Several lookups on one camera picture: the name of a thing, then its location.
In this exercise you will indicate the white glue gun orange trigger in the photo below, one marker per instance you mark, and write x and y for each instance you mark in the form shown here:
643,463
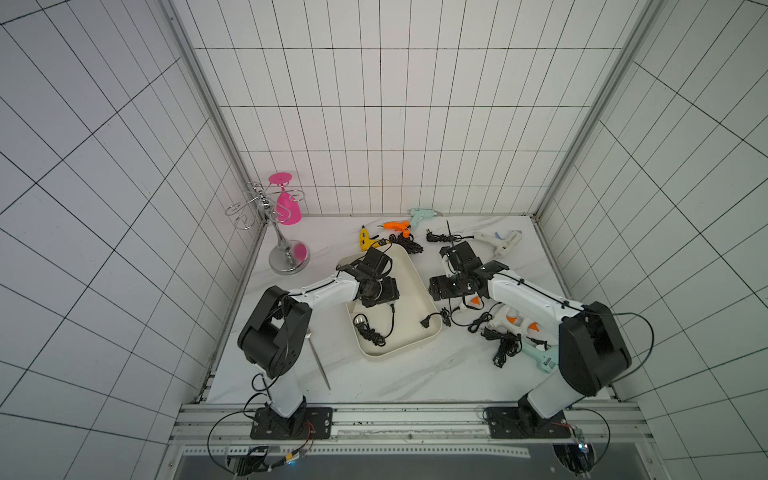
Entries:
467,304

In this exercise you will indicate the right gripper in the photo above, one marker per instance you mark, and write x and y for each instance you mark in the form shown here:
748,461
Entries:
444,285

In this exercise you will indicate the small mint glue gun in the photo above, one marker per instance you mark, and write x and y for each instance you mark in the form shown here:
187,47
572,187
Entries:
417,215

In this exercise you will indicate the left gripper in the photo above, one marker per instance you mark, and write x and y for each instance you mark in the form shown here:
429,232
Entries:
391,293

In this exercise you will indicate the yellow glue gun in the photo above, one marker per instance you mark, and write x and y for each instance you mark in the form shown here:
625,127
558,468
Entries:
367,241

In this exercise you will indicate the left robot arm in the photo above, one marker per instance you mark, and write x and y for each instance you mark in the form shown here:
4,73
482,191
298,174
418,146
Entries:
274,334

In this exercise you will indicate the cream storage tray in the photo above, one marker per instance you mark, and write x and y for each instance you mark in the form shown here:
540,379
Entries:
416,318

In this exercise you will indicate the chrome cup rack stand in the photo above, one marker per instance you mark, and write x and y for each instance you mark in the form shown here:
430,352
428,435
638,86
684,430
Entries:
288,257

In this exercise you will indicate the dirty white Greeler glue gun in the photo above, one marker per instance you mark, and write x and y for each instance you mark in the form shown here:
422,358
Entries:
501,245

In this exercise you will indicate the metal fork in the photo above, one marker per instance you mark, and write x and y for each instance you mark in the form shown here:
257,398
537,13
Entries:
318,361

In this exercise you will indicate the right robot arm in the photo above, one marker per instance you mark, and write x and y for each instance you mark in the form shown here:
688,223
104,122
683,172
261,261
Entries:
591,350

